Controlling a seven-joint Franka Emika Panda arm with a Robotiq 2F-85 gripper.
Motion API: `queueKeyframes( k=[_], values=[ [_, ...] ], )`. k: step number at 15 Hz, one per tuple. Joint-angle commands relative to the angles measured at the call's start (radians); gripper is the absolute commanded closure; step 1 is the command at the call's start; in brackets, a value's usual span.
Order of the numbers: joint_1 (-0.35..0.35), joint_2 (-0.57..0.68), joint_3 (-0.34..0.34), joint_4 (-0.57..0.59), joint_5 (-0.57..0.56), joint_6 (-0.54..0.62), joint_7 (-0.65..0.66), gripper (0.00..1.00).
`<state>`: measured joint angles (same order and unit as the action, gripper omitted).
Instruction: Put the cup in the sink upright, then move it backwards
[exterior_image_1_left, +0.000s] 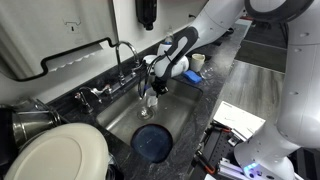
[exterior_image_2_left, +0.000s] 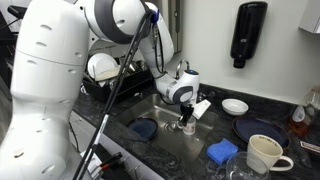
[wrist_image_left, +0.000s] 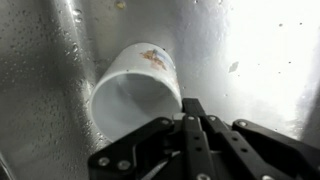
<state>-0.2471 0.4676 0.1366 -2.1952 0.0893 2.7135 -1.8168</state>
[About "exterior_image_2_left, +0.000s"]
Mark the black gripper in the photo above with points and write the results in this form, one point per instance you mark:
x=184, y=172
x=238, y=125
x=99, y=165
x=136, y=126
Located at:
x=187, y=111

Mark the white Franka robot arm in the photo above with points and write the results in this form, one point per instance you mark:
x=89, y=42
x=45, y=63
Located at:
x=46, y=83

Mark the metal sink drain strainer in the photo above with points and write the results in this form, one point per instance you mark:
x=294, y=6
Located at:
x=170, y=127

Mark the stainless steel sink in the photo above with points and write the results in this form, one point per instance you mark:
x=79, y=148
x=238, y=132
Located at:
x=186, y=150

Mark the chrome faucet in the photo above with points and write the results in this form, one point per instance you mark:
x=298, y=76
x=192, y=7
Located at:
x=204, y=96

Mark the small dark blue plate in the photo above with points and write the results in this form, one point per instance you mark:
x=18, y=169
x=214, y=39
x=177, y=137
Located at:
x=143, y=128

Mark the blue sponge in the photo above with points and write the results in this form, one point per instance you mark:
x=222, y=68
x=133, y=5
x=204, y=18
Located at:
x=221, y=151

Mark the small white bowl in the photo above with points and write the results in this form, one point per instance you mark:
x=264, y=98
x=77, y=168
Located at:
x=235, y=106

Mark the black dish rack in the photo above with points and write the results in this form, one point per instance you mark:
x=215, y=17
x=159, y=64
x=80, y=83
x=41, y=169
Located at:
x=133, y=85

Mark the large dark blue plate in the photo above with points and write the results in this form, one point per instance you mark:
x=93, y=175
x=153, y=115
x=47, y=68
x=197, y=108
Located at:
x=253, y=128

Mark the clear glass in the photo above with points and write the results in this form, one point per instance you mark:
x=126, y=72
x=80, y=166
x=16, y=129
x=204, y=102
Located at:
x=241, y=168

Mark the orange black clamp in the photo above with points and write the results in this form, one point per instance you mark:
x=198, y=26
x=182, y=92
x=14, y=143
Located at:
x=111, y=160

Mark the cream ceramic mug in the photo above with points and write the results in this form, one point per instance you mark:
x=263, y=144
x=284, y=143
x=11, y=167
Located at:
x=263, y=151

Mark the black perforated base board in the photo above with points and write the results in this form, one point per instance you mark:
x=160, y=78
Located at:
x=113, y=173

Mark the round white plate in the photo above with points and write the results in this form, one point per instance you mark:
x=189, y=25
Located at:
x=100, y=65

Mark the amber dish soap bottle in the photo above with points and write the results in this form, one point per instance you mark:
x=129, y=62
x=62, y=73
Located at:
x=300, y=116

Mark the white label tag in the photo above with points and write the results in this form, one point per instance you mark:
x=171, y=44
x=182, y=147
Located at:
x=310, y=146

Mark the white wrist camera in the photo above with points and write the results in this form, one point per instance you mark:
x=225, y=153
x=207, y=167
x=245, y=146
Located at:
x=202, y=109

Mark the black wall soap dispenser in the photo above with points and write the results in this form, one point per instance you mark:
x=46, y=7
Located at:
x=248, y=30

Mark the white wall box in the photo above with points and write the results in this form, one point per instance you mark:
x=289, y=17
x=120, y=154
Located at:
x=311, y=15

